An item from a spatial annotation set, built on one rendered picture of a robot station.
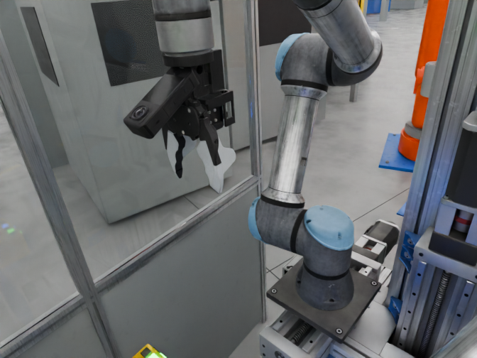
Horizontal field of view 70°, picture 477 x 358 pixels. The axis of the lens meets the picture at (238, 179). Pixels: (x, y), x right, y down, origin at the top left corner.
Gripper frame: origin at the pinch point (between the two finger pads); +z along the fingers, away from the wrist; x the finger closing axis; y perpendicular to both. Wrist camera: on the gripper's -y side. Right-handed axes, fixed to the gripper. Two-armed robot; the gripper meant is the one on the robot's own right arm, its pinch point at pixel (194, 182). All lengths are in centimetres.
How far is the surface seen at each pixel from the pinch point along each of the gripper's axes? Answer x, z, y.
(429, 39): 46, 28, 358
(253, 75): 45, 3, 76
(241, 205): 45, 57, 64
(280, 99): 192, 96, 319
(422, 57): 49, 45, 360
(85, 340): 46, 64, -13
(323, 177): 98, 148, 255
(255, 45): 45, -8, 77
